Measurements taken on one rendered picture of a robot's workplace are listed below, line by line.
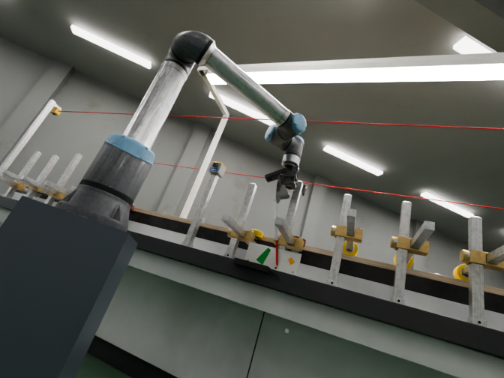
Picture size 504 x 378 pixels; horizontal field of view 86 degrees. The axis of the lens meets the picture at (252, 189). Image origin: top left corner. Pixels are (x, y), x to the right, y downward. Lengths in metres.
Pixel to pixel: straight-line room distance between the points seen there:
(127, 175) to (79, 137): 4.95
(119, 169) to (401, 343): 1.14
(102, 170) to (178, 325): 1.08
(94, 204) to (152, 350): 1.13
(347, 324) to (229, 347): 0.62
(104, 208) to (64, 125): 5.16
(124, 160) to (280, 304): 0.87
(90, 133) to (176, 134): 1.51
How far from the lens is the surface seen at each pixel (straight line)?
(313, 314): 1.26
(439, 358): 1.30
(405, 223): 1.35
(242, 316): 1.54
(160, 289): 1.79
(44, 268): 0.77
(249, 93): 1.22
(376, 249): 6.72
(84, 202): 0.81
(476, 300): 1.33
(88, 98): 6.14
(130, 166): 0.85
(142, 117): 1.13
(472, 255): 1.36
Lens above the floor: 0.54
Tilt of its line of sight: 22 degrees up
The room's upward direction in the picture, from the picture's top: 18 degrees clockwise
